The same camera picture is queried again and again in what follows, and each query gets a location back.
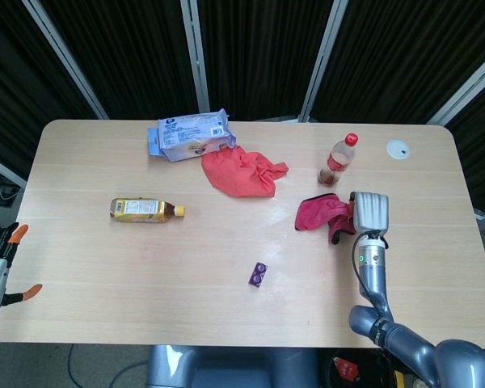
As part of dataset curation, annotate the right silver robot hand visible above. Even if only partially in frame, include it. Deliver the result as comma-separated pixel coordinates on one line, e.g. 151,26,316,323
346,191,390,234

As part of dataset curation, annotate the small pink cloth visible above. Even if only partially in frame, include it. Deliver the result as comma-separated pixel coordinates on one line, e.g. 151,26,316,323
293,192,357,246

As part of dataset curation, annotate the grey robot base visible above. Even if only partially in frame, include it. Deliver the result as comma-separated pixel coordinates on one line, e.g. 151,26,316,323
145,344,320,388

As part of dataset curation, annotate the purple toy block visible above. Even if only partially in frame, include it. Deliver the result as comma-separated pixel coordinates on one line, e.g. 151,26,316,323
248,261,270,289

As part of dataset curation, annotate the large coral red cloth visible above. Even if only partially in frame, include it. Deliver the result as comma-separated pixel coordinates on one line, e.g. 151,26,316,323
200,145,290,199

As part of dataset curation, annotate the clear bottle with red cap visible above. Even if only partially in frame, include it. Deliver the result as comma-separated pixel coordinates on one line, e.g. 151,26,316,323
317,132,360,188

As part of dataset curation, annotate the black bin with red item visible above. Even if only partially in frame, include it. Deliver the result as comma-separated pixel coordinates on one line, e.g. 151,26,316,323
325,348,393,388

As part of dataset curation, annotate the yellow label tea bottle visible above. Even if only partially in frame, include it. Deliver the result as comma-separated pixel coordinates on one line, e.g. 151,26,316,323
108,196,187,224

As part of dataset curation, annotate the blue white snack package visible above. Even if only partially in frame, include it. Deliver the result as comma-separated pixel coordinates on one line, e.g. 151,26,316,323
146,108,237,163

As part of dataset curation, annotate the white round cable grommet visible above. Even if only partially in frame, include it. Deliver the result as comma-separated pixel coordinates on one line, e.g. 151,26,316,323
386,139,411,160

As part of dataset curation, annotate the white folding screen frame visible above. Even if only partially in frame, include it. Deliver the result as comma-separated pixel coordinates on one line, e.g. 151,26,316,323
22,0,485,125

